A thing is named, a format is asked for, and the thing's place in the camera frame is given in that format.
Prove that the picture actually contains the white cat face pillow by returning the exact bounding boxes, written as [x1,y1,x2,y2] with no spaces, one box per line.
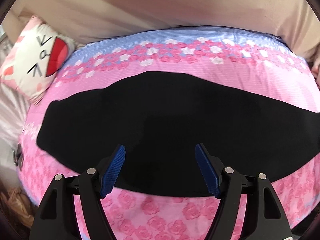
[1,16,76,105]

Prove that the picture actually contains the shiny pink satin cloth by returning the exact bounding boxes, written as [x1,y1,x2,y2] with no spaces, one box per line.
[1,83,29,189]

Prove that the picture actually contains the black pants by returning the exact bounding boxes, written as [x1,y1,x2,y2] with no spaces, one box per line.
[37,72,319,197]

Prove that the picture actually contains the black small object beside bed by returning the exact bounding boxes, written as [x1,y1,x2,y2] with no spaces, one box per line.
[13,144,24,171]

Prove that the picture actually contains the pink floral bed quilt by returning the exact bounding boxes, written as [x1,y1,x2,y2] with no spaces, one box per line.
[20,27,319,239]

